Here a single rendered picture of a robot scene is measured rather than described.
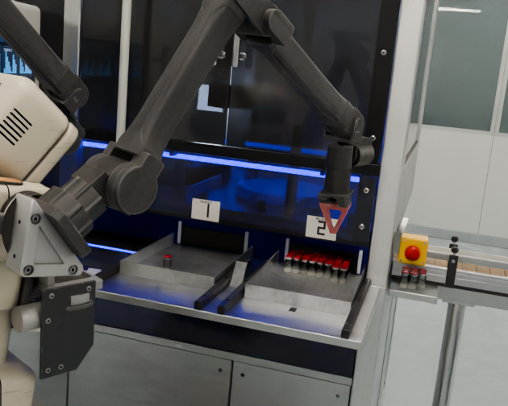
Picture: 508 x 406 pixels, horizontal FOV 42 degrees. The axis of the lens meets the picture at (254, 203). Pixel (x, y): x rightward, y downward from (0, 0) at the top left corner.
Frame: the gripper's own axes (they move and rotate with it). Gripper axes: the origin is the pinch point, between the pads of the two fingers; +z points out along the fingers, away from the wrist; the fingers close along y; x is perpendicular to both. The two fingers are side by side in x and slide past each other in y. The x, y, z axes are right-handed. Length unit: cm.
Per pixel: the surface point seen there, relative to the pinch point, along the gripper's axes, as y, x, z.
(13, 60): 6, 89, -33
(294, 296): 0.7, 8.0, 17.7
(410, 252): 23.7, -16.8, 9.6
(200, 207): 27, 43, 6
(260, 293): 0.5, 16.4, 18.4
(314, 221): 27.1, 9.5, 5.3
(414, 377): 166, -20, 113
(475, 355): 210, -51, 115
